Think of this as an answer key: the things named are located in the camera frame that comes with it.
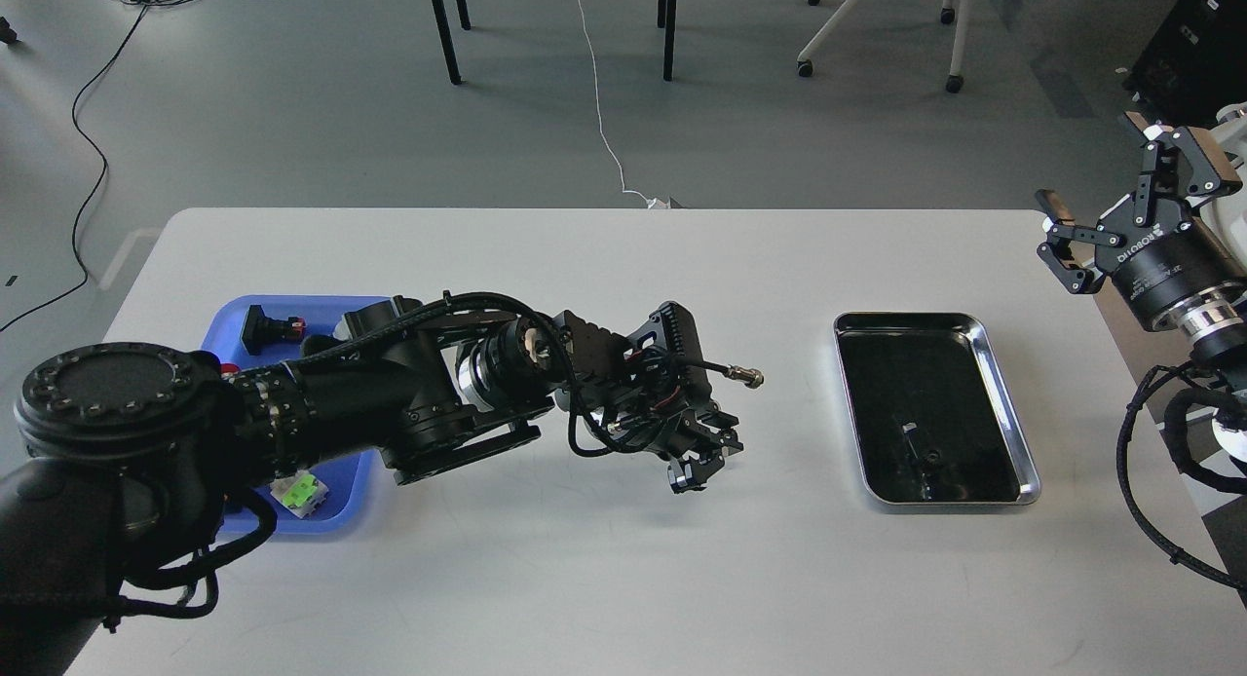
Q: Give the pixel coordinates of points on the black equipment case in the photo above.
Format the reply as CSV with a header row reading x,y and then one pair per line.
x,y
1195,63

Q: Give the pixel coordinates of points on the black robot arm image left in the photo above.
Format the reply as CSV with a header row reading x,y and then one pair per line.
x,y
145,463

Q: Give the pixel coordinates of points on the black table leg right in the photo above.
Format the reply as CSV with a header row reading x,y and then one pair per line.
x,y
666,21

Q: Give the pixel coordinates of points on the blue plastic tray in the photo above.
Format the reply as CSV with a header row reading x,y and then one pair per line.
x,y
347,480

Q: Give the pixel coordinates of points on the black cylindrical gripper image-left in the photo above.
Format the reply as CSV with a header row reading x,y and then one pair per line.
x,y
695,436

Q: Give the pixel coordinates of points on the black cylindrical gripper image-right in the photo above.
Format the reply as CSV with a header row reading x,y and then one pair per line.
x,y
1158,253

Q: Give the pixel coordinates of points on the black table leg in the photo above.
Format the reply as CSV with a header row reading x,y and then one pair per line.
x,y
442,23
666,21

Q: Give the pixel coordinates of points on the black table leg left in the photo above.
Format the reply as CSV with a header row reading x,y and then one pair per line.
x,y
442,23

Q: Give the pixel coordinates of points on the silver metal tray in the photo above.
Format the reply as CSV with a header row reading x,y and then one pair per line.
x,y
920,380

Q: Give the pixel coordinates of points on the silver and green switch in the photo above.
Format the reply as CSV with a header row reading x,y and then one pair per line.
x,y
300,494

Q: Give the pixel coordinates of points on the white rolling chair base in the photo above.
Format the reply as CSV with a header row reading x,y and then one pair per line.
x,y
954,15

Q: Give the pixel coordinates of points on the black selector switch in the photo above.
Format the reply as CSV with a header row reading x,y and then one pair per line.
x,y
260,331

